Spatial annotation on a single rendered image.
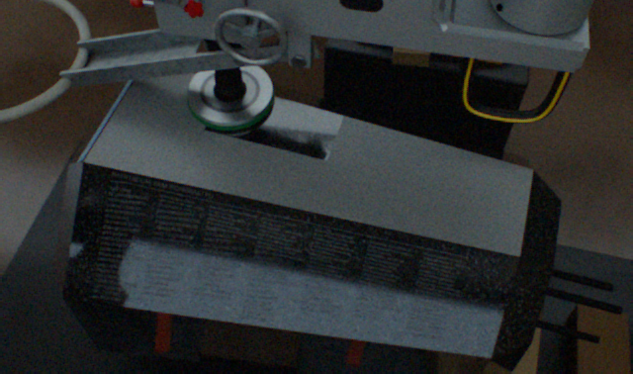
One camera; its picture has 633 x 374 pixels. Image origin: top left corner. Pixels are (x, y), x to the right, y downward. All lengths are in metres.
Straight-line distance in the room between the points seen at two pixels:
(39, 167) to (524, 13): 2.06
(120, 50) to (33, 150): 1.16
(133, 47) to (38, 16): 1.70
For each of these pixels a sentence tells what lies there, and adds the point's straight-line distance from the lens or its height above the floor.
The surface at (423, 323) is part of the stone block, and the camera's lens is 1.61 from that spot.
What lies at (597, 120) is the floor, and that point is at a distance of 3.07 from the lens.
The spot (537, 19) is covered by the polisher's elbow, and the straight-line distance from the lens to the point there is 1.35.
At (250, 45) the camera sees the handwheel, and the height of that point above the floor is 1.23.
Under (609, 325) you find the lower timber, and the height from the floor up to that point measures 0.12.
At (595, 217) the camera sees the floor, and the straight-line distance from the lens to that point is 2.77.
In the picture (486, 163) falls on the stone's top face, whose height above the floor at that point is 0.86.
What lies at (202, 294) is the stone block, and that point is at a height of 0.68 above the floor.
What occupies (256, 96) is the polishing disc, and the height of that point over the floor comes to 0.89.
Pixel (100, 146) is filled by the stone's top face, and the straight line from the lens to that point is 1.75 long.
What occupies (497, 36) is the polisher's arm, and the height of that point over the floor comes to 1.27.
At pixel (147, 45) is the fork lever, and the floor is 0.95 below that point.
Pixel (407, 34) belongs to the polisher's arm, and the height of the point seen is 1.25.
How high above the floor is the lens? 2.19
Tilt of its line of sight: 54 degrees down
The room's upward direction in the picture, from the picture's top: straight up
